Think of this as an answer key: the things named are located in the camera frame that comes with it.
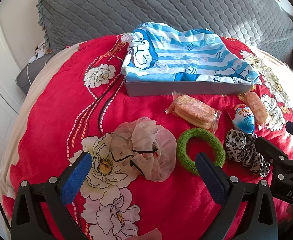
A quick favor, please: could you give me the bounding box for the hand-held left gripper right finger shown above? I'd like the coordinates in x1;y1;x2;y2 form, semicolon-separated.
195;152;279;240

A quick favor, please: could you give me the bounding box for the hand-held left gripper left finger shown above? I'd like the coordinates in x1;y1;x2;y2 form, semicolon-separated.
10;151;93;240

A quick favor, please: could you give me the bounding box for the leopard print hair scrunchie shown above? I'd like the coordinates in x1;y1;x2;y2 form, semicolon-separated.
223;129;270;178

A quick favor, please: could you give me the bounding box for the egg-shaped candy toy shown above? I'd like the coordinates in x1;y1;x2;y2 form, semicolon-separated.
225;104;256;133

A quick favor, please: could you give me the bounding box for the green fuzzy hair scrunchie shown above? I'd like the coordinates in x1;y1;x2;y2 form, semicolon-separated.
176;128;226;176

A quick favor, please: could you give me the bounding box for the small cracker packet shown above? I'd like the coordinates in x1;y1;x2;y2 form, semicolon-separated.
238;91;269;130

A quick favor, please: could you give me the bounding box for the large cracker packet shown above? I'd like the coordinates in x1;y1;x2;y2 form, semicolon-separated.
165;92;222;133

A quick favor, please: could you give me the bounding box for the sheer white hair scrunchie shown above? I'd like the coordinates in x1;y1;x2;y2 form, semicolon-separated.
111;117;177;182

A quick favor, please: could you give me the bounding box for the red floral blanket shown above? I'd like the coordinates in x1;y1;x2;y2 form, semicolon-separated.
2;34;293;240

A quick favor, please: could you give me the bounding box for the blue striped cartoon cloth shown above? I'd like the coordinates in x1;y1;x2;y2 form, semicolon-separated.
121;22;260;84

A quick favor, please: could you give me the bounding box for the small floral object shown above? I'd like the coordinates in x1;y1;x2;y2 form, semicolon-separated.
35;42;52;58

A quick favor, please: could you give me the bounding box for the grey quilted pillow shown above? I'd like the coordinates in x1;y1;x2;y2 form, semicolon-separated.
35;0;293;63

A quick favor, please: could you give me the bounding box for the white cable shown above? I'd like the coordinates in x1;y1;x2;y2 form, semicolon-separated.
25;52;41;85

